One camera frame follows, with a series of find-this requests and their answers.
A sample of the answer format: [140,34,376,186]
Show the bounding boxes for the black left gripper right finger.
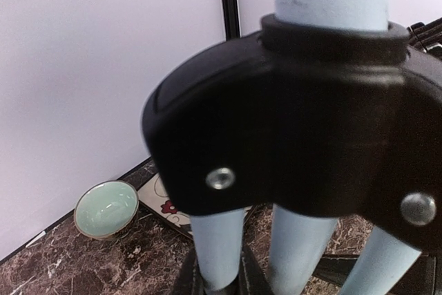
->
[236,248,273,295]

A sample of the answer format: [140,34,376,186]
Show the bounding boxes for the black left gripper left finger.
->
[171,251,205,295]

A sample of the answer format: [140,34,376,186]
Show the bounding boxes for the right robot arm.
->
[407,18,442,60]

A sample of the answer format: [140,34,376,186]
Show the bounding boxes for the celadon green bowl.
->
[73,180,139,240]

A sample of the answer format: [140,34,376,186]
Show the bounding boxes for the right black frame post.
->
[222,0,240,40]

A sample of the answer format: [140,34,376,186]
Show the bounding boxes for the floral square plate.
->
[138,173,193,238]

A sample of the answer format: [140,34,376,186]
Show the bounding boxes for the light blue music stand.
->
[142,0,441,294]

